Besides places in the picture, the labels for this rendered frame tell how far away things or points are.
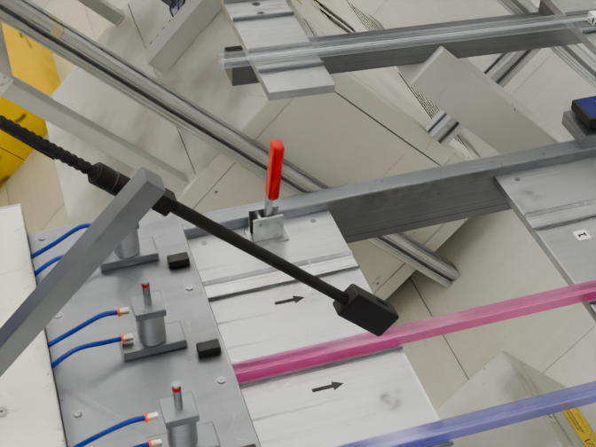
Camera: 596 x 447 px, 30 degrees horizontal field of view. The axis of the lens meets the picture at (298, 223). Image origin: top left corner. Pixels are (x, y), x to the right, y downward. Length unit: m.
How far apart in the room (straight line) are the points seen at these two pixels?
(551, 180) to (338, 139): 0.94
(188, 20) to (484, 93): 0.96
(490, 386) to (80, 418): 0.65
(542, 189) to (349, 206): 0.20
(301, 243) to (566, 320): 1.14
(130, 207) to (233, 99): 1.39
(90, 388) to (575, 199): 0.53
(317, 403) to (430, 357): 1.40
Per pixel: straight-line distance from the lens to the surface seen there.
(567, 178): 1.18
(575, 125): 1.21
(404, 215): 1.15
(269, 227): 1.06
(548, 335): 2.15
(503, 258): 2.29
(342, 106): 2.02
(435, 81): 1.36
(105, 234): 0.67
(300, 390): 0.93
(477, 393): 1.38
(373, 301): 0.77
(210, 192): 2.04
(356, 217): 1.13
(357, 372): 0.95
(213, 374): 0.87
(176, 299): 0.93
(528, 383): 1.36
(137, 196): 0.65
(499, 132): 1.45
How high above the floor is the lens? 1.67
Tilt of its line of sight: 37 degrees down
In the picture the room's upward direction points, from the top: 60 degrees counter-clockwise
